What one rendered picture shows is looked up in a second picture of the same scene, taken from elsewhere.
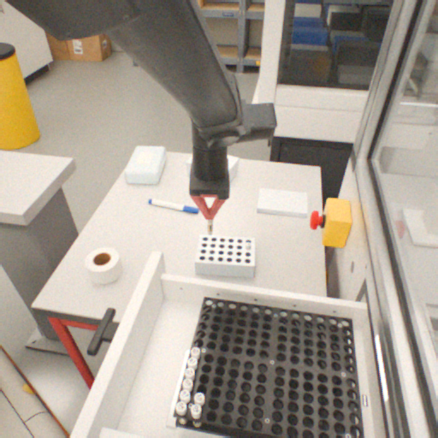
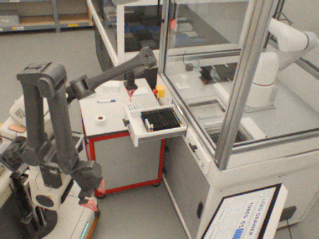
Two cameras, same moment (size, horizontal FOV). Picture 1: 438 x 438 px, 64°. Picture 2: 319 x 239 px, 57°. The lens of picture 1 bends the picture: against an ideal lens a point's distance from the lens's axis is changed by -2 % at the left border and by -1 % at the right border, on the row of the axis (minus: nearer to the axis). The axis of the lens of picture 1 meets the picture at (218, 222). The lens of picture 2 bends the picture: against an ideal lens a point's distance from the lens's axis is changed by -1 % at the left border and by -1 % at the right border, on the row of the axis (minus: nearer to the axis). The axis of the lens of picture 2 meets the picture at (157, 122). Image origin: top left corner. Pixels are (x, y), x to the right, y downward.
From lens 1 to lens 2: 1.49 m
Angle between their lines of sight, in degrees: 24
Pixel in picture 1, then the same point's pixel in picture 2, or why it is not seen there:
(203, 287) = (138, 111)
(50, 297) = (90, 132)
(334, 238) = (161, 94)
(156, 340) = not seen: hidden behind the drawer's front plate
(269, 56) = (121, 45)
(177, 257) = (118, 113)
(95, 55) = not seen: outside the picture
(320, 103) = not seen: hidden behind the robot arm
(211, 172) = (133, 83)
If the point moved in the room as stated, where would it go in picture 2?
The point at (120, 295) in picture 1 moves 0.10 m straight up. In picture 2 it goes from (109, 126) to (109, 114)
